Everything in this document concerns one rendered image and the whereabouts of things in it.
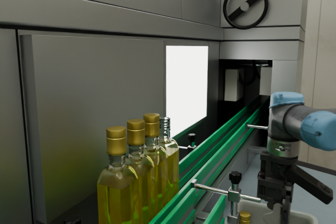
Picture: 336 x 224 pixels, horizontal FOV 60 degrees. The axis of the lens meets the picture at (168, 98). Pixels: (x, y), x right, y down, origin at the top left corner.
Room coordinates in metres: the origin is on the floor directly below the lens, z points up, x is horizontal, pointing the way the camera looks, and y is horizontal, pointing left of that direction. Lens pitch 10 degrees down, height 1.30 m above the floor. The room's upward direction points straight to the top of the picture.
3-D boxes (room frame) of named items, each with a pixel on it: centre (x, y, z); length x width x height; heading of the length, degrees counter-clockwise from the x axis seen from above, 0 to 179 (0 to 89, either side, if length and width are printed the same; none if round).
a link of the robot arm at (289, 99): (0.68, -0.29, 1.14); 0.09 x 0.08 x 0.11; 12
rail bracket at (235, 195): (0.65, -0.14, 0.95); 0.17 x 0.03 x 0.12; 63
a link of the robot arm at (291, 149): (0.69, -0.28, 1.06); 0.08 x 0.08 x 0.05
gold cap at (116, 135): (0.49, 0.09, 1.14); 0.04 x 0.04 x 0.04
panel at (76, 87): (0.89, 0.03, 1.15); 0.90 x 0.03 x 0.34; 153
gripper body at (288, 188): (0.69, -0.28, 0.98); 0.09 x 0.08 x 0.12; 63
